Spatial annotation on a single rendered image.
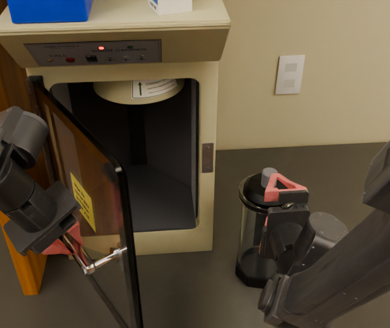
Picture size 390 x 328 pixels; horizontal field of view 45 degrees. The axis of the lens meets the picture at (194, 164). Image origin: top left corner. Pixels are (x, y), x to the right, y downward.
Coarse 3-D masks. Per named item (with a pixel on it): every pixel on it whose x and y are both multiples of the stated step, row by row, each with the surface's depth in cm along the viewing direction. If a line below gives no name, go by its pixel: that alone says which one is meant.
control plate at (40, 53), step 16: (32, 48) 67; (48, 48) 67; (64, 48) 68; (80, 48) 68; (96, 48) 68; (112, 48) 69; (128, 48) 69; (144, 48) 69; (160, 48) 70; (48, 64) 73; (64, 64) 74; (80, 64) 74
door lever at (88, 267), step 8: (64, 240) 73; (72, 240) 72; (72, 248) 71; (80, 248) 71; (112, 248) 70; (80, 256) 70; (88, 256) 70; (104, 256) 70; (112, 256) 70; (80, 264) 70; (88, 264) 68; (96, 264) 69; (104, 264) 70; (88, 272) 68
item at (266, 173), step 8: (272, 168) 87; (256, 176) 90; (264, 176) 86; (248, 184) 88; (256, 184) 88; (264, 184) 87; (280, 184) 88; (248, 192) 87; (256, 192) 86; (264, 192) 86; (256, 200) 86
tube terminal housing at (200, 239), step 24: (48, 72) 78; (72, 72) 78; (96, 72) 79; (120, 72) 79; (144, 72) 80; (168, 72) 80; (192, 72) 80; (216, 72) 81; (216, 96) 84; (144, 240) 103; (168, 240) 104; (192, 240) 104
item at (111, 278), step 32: (64, 128) 70; (64, 160) 76; (96, 160) 62; (96, 192) 67; (96, 224) 74; (128, 224) 63; (96, 256) 81; (128, 256) 66; (96, 288) 90; (128, 288) 71; (128, 320) 78
